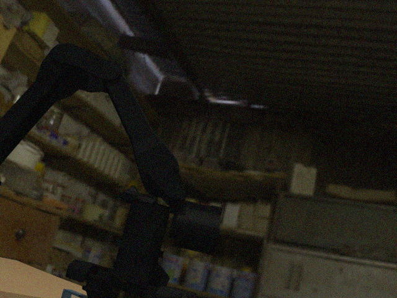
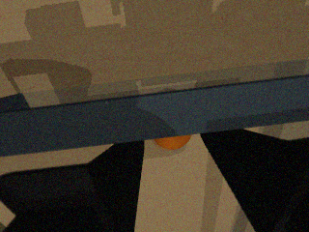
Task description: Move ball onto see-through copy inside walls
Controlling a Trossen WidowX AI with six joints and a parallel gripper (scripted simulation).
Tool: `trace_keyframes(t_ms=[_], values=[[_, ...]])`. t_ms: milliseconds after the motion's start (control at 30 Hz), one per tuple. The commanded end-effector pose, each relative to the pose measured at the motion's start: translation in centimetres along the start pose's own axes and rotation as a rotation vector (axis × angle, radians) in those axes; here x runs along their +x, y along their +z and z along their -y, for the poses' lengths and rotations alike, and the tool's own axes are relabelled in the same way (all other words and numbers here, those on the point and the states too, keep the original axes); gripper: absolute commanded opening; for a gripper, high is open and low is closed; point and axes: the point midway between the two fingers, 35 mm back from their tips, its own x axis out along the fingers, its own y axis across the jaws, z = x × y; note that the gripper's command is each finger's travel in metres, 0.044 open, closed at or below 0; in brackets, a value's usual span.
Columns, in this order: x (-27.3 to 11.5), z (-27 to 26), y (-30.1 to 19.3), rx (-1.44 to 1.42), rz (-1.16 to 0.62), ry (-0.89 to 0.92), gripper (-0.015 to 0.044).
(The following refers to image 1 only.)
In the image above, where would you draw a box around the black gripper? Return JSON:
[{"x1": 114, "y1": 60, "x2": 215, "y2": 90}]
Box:
[{"x1": 66, "y1": 233, "x2": 198, "y2": 298}]

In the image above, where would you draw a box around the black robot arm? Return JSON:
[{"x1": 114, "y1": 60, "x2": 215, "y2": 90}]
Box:
[{"x1": 0, "y1": 43, "x2": 223, "y2": 255}]

